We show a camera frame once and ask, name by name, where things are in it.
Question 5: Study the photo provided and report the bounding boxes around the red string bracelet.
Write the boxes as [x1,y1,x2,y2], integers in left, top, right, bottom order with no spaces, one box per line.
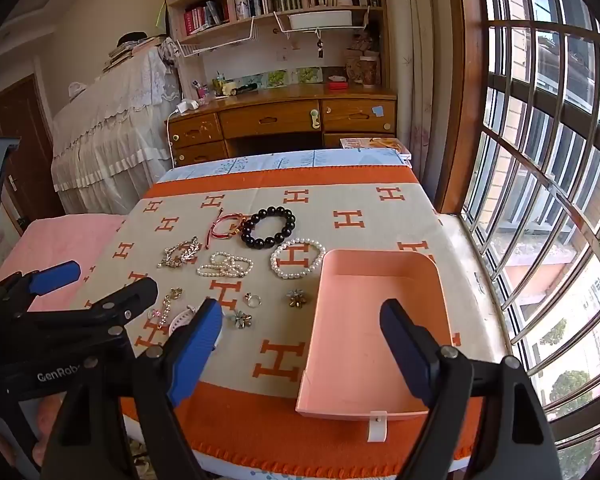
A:
[203,208,251,251]

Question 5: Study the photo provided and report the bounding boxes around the green picture tiles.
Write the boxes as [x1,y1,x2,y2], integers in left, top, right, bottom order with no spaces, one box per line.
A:
[264,67,324,86]

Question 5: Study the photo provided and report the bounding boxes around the pale floral curtain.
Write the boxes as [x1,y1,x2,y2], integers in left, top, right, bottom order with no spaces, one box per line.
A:
[379,0,462,202]

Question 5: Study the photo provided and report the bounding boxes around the colourful magazine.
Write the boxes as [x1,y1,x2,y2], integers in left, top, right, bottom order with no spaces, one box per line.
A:
[339,137,412,162]

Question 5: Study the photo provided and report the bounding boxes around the small doubled pearl bracelet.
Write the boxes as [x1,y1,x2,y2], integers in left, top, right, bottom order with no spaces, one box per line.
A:
[195,251,255,279]

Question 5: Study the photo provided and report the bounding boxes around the black bead bracelet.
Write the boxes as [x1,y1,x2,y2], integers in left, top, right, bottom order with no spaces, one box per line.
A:
[239,206,297,250]

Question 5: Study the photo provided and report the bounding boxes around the white charger cable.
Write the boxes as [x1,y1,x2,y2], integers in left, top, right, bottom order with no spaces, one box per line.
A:
[165,109,179,169]

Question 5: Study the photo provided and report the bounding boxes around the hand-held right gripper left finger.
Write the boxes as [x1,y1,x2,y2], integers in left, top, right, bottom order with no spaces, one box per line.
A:
[34,298,226,480]

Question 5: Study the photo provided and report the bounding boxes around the wooden desk with drawers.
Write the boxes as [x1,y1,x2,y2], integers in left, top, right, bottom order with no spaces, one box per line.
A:
[166,83,399,169]

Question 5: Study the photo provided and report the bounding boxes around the white plastic basket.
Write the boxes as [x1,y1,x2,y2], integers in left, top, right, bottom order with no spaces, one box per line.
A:
[287,9,354,31]

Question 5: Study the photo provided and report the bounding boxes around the white lace furniture cover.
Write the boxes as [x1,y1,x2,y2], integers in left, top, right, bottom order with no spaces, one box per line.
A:
[50,44,184,216]

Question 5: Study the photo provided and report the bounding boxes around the window with metal grille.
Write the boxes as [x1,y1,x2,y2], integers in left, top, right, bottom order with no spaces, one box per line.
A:
[432,0,600,480]

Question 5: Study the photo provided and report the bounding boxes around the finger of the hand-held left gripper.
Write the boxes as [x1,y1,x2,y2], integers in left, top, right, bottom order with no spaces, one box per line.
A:
[10,277,159,343]
[0,260,82,322]

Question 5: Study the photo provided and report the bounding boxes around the pink storage box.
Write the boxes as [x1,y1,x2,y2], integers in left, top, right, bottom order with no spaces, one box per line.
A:
[295,248,457,444]

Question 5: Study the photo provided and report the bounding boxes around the brown paper cup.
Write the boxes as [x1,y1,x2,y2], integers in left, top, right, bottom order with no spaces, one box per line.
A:
[360,55,380,87]

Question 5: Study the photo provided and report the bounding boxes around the stack of old books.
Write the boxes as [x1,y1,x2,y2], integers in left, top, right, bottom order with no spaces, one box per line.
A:
[102,35,169,74]

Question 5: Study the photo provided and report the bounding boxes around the gold leaf brooch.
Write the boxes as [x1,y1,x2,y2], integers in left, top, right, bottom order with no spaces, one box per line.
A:
[156,236,202,270]

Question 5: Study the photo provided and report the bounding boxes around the pink blanket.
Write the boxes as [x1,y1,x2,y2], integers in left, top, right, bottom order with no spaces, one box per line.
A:
[0,213,129,314]

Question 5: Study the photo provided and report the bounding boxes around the brown wooden door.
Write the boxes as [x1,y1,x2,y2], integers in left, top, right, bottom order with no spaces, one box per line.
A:
[0,73,66,234]

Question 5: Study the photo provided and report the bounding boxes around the orange and beige printed blanket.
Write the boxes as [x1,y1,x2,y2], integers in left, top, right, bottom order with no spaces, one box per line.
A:
[72,165,511,478]

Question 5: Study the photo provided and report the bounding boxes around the person's left hand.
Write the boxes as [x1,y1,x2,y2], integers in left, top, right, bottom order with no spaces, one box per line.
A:
[30,392,68,467]

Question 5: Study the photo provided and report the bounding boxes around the large white pearl bracelet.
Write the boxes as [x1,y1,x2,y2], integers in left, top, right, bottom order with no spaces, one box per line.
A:
[270,238,327,281]

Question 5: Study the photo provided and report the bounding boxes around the patterned round jar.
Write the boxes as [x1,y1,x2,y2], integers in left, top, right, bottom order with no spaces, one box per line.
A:
[344,49,368,86]

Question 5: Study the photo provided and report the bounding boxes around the rhinestone safety pin brooch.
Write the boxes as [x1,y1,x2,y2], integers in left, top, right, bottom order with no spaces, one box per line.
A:
[147,287,185,331]

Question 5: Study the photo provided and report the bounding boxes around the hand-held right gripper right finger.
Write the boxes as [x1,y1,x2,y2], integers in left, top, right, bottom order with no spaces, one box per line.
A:
[379,298,564,480]

